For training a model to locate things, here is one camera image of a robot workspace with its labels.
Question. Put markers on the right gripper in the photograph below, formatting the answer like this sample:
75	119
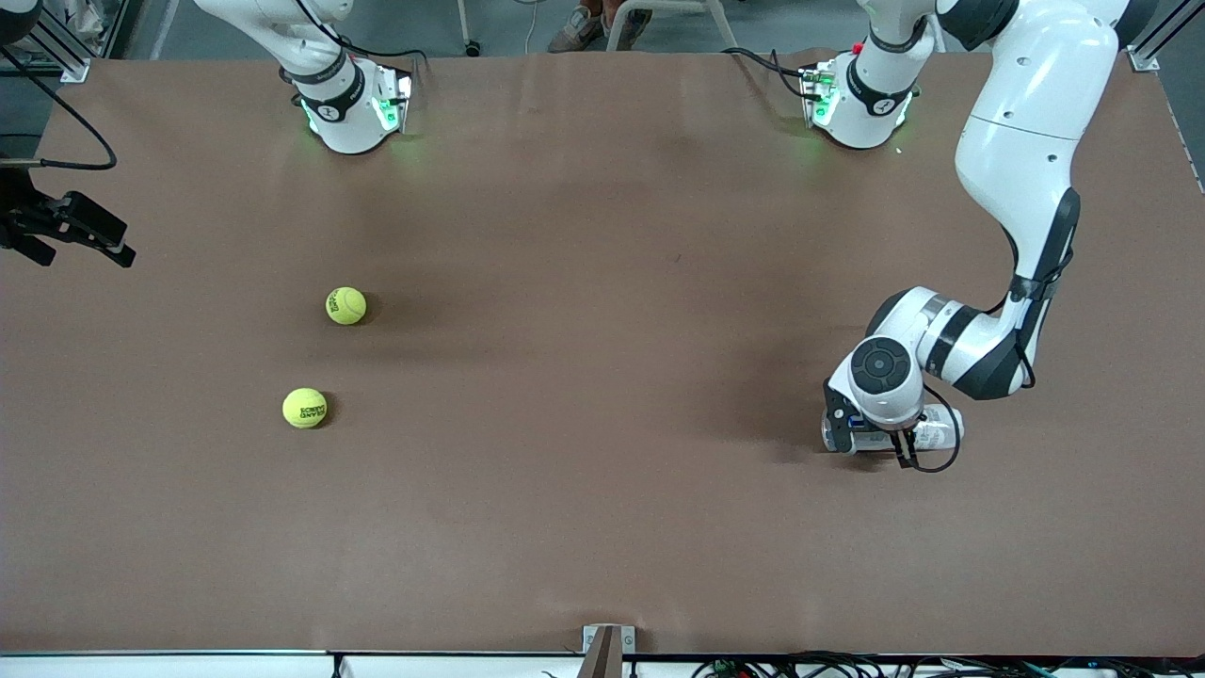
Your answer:
21	215

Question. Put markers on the clear tennis ball can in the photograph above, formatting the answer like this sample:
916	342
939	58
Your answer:
937	428

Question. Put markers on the yellow-green tennis ball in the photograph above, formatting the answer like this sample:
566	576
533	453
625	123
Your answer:
304	408
345	306

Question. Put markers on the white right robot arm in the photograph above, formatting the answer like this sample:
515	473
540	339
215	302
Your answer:
339	118

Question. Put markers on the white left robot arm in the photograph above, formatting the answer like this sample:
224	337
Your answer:
1017	141

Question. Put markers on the brown paper table cover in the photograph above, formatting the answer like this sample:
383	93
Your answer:
602	518

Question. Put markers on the thin pole with caster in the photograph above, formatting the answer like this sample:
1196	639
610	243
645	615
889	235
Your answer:
468	38

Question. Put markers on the aluminium frame profile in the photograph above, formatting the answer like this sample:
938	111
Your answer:
56	52
1144	58

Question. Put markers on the metal bracket with wooden post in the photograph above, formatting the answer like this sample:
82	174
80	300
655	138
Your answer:
602	650

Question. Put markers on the white stool frame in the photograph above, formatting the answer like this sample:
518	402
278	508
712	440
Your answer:
720	24

